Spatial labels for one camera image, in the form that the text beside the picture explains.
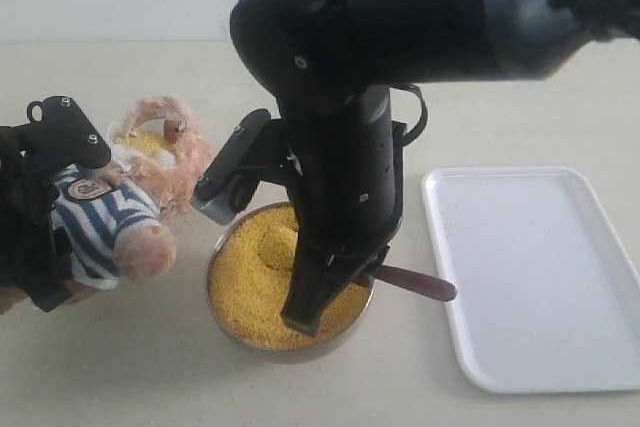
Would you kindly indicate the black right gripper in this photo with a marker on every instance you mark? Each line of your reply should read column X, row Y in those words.
column 343, row 175

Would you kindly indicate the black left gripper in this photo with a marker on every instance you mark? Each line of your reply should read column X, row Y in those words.
column 35, row 257

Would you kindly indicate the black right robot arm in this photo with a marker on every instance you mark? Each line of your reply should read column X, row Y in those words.
column 319, row 54

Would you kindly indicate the plush teddy bear striped shirt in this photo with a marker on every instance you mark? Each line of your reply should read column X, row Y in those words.
column 118, row 223

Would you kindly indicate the yellow millet grains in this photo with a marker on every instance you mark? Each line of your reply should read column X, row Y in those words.
column 250, row 297

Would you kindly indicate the round metal bowl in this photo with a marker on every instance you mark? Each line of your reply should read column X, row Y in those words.
column 216, row 252

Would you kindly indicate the white rectangular plastic tray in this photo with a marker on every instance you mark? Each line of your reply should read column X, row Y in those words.
column 547, row 296

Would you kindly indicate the dark brown wooden spoon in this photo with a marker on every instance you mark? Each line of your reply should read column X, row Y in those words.
column 419, row 283

